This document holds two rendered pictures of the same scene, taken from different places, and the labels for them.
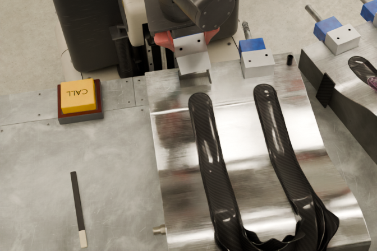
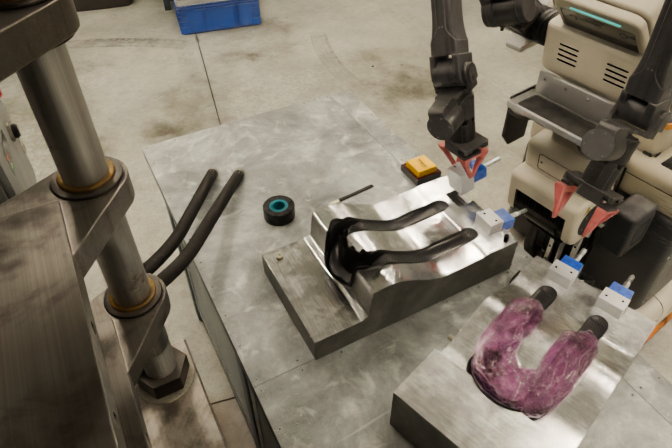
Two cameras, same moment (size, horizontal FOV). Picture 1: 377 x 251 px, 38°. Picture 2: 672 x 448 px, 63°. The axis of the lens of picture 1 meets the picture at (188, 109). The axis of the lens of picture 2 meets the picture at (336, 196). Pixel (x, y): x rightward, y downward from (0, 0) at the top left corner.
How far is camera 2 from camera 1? 0.82 m
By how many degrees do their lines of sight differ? 46
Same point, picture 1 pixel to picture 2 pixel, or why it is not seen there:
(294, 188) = (397, 258)
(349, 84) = (521, 289)
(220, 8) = (442, 127)
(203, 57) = (458, 181)
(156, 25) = not seen: hidden behind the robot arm
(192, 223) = (345, 212)
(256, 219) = (361, 237)
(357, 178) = (451, 326)
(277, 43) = not seen: outside the picture
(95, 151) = (391, 189)
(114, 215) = not seen: hidden behind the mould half
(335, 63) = (536, 277)
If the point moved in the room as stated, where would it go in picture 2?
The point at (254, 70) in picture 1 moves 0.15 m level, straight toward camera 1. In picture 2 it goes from (480, 219) to (416, 229)
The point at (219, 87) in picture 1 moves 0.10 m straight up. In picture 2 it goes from (458, 211) to (465, 177)
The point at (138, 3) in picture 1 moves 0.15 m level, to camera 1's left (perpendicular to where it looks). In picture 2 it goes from (521, 172) to (490, 143)
